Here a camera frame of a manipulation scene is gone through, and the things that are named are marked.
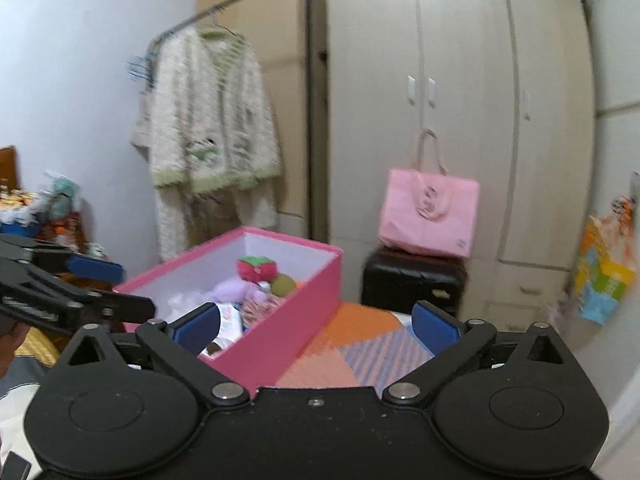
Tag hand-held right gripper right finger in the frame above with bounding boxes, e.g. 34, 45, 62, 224
382, 300, 568, 405

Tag yellow blanket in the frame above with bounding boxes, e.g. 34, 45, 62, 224
12, 327, 62, 367

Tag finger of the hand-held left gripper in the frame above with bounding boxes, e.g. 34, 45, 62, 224
0, 260, 156, 333
0, 233, 125, 285

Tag fluffy white pajama pants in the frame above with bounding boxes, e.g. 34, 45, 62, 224
154, 182, 279, 262

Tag pink tote bag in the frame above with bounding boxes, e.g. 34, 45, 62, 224
378, 129, 481, 260

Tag black suitcase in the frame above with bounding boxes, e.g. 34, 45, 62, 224
361, 247, 469, 319

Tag black clothes rack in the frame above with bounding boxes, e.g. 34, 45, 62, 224
146, 0, 322, 242

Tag wooden nightstand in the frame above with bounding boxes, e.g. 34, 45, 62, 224
0, 145, 126, 281

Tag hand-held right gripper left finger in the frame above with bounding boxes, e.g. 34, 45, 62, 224
65, 302, 250, 405

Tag fluffy white pajama jacket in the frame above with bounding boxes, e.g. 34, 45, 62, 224
146, 27, 284, 194

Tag colourful paper bag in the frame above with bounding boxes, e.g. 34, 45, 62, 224
570, 215, 637, 324

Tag beige wardrobe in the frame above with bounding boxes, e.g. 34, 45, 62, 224
325, 0, 599, 342

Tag beige canvas tote bag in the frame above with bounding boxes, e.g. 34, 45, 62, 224
130, 91, 154, 162

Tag white plastic bag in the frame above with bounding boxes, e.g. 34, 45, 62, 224
167, 287, 212, 322

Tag tan wooden cabinet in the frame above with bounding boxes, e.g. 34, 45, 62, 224
195, 0, 328, 242

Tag bunch of blue wire hangers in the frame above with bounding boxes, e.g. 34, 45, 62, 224
127, 54, 157, 84

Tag white snack packet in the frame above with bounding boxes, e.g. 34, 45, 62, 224
215, 302, 247, 347

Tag strawberry plush toy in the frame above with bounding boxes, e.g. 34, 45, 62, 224
236, 256, 279, 281

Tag clear bag with teal contents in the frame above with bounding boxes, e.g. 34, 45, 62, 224
44, 171, 83, 221

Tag pink floral scrunchie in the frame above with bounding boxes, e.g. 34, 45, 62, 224
240, 294, 287, 327

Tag pink cardboard box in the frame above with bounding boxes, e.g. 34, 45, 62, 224
112, 226, 344, 386

